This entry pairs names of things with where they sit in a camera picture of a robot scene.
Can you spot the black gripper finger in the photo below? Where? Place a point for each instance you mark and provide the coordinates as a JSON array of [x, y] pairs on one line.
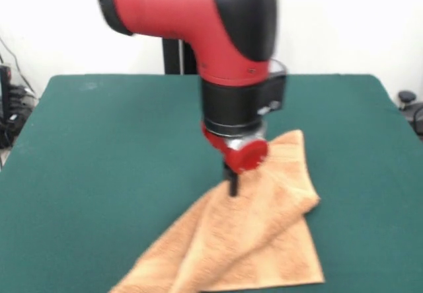
[[234, 185], [226, 171]]

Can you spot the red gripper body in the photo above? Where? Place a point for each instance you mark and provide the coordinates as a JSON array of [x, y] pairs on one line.
[[248, 157]]

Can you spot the orange terry towel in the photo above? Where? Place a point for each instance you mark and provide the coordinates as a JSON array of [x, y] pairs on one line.
[[248, 233]]

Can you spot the dark green tablecloth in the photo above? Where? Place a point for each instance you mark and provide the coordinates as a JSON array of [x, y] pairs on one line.
[[82, 174]]

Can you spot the black office chair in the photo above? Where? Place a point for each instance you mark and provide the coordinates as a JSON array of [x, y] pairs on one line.
[[411, 108]]

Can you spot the black electronics box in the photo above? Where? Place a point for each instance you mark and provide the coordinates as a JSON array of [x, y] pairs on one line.
[[6, 91]]

